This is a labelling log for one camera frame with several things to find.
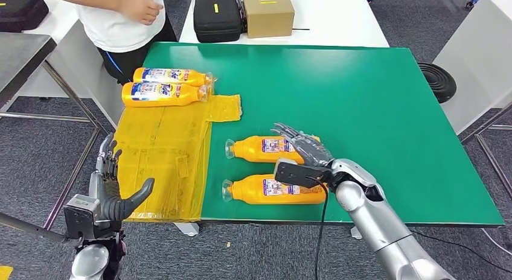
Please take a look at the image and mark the person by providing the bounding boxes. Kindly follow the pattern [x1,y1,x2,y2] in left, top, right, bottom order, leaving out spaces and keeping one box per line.
[37,0,179,85]

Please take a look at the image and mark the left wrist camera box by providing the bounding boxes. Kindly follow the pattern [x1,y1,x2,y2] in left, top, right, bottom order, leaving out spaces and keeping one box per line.
[63,194,101,240]

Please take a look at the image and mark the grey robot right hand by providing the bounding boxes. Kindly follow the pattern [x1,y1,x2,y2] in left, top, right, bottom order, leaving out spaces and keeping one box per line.
[271,122,334,167]

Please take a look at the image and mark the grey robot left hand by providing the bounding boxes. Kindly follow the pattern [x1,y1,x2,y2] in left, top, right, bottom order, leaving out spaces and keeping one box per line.
[88,133,155,223]

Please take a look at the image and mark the yellow plastic sheet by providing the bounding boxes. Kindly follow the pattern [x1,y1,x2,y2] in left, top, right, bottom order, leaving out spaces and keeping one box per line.
[114,94,243,224]

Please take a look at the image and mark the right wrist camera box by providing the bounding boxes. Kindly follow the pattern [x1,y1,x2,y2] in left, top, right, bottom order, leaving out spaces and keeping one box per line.
[274,158,333,189]

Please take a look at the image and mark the person's right hand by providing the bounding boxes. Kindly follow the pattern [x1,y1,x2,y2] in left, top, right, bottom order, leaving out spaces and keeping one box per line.
[117,0,165,27]

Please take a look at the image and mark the black ribbed round stool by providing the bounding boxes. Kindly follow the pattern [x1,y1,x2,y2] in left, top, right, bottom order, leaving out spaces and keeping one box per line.
[417,61,457,104]

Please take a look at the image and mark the black hard case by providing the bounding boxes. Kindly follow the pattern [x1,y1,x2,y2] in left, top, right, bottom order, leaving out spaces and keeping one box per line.
[193,0,245,43]
[0,0,50,33]

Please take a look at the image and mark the white floor cable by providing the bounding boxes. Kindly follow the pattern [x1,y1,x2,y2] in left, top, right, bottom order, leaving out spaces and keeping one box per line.
[479,227,512,256]

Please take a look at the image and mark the white table with metal legs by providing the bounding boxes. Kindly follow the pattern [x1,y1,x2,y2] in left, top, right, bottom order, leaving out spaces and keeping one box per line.
[432,0,512,199]

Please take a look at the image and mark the black floor cable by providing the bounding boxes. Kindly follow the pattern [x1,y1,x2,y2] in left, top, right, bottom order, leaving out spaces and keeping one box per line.
[412,229,512,273]

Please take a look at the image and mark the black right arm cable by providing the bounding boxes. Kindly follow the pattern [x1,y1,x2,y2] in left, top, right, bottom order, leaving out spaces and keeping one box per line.
[313,176,330,280]

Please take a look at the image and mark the brown cardboard box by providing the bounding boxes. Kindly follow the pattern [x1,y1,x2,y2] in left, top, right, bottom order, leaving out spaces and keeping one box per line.
[243,0,296,39]

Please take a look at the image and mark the orange detergent bottle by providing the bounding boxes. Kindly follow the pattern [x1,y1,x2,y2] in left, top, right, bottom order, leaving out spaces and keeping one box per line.
[133,67,217,88]
[222,174,328,206]
[121,81,210,108]
[225,135,321,164]

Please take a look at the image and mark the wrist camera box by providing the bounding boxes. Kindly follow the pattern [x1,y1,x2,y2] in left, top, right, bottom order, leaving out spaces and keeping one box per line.
[274,158,333,189]
[63,194,101,240]

